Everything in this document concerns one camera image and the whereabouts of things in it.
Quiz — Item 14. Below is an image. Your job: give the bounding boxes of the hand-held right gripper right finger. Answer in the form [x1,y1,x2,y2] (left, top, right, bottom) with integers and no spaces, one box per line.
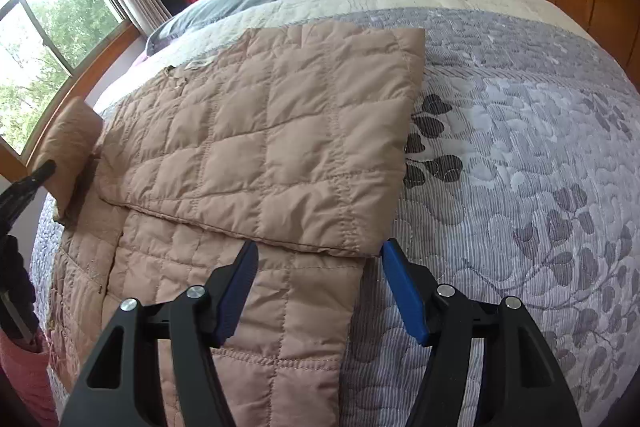
[381,238,583,427]

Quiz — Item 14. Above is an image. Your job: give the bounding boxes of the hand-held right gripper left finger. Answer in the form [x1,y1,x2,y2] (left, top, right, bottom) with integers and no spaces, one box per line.
[59,241,260,427]

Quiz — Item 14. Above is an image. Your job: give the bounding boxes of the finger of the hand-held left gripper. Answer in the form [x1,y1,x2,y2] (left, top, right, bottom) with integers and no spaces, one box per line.
[0,159,57,234]

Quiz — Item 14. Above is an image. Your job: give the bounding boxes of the beige quilted jacket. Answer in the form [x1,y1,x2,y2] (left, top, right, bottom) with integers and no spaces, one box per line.
[31,26,427,427]

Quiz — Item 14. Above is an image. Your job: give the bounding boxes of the person's left hand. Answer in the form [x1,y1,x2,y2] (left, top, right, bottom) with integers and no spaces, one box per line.
[0,233,40,350]

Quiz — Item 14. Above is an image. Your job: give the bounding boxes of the large wooden-framed window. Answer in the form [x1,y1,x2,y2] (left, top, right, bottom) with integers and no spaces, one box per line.
[0,0,142,170]

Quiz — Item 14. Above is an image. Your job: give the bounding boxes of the grey leaf-patterned bed quilt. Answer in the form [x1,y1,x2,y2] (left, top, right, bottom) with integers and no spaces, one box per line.
[30,0,640,427]

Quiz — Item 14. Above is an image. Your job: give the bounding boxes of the grey pillow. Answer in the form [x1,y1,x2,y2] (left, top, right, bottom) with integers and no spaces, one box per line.
[145,0,317,56]

